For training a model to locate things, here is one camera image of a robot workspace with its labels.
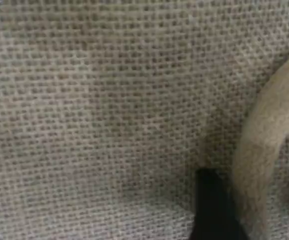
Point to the brown jute bag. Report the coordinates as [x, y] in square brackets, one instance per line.
[97, 105]

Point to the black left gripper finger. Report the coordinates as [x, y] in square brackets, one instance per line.
[214, 212]

